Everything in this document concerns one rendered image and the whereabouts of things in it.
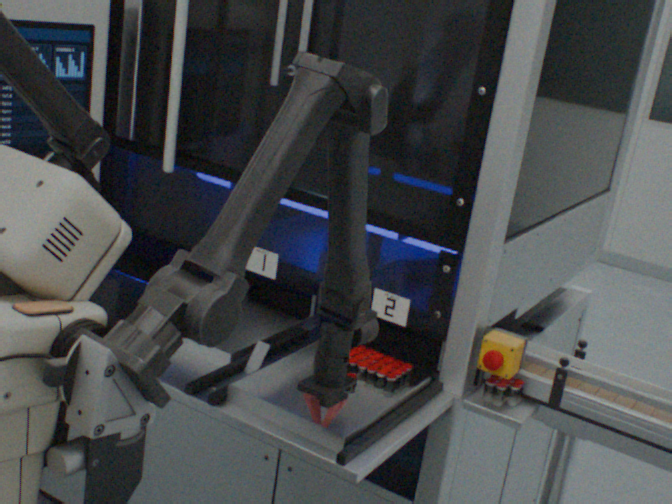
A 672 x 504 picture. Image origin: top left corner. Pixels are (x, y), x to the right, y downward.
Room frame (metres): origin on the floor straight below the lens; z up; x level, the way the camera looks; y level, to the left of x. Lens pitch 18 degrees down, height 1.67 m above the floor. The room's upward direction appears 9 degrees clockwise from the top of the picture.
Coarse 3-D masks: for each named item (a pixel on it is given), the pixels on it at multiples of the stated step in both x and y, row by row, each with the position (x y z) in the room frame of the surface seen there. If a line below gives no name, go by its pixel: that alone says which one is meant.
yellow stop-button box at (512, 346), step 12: (492, 336) 1.61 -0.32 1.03; (504, 336) 1.62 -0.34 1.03; (516, 336) 1.63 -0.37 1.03; (492, 348) 1.59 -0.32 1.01; (504, 348) 1.58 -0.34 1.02; (516, 348) 1.57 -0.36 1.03; (480, 360) 1.60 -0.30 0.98; (504, 360) 1.58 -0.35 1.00; (516, 360) 1.59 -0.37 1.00; (492, 372) 1.59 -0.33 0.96; (504, 372) 1.58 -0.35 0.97; (516, 372) 1.60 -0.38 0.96
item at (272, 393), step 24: (288, 360) 1.62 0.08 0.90; (312, 360) 1.69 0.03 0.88; (240, 384) 1.48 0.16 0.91; (264, 384) 1.54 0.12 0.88; (288, 384) 1.56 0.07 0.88; (264, 408) 1.41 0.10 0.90; (288, 408) 1.46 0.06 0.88; (360, 408) 1.50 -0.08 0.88; (384, 408) 1.45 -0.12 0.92; (312, 432) 1.36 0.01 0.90; (336, 432) 1.34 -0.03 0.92; (360, 432) 1.38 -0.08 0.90
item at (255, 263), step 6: (252, 252) 1.89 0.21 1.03; (258, 252) 1.88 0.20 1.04; (264, 252) 1.87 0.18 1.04; (270, 252) 1.86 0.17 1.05; (252, 258) 1.88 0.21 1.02; (258, 258) 1.88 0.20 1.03; (270, 258) 1.86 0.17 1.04; (276, 258) 1.85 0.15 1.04; (252, 264) 1.88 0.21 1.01; (258, 264) 1.88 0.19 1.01; (270, 264) 1.86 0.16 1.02; (276, 264) 1.85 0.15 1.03; (252, 270) 1.88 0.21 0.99; (258, 270) 1.87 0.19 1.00; (264, 270) 1.87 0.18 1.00; (270, 270) 1.86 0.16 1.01; (270, 276) 1.86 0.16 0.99
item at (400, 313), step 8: (376, 288) 1.73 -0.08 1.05; (376, 296) 1.73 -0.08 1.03; (384, 296) 1.72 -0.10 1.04; (392, 296) 1.71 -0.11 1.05; (376, 304) 1.73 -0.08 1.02; (384, 304) 1.72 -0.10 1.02; (392, 304) 1.71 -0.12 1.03; (400, 304) 1.70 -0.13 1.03; (408, 304) 1.69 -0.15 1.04; (392, 312) 1.71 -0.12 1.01; (400, 312) 1.70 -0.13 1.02; (392, 320) 1.70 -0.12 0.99; (400, 320) 1.70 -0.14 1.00
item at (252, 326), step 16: (256, 304) 1.95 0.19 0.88; (240, 320) 1.84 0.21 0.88; (256, 320) 1.85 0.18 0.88; (272, 320) 1.87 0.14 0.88; (288, 320) 1.88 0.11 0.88; (304, 320) 1.82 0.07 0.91; (240, 336) 1.75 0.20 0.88; (256, 336) 1.76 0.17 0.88; (272, 336) 1.71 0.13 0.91; (192, 352) 1.63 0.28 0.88; (208, 352) 1.61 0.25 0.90; (224, 352) 1.59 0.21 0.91; (240, 352) 1.61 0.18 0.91
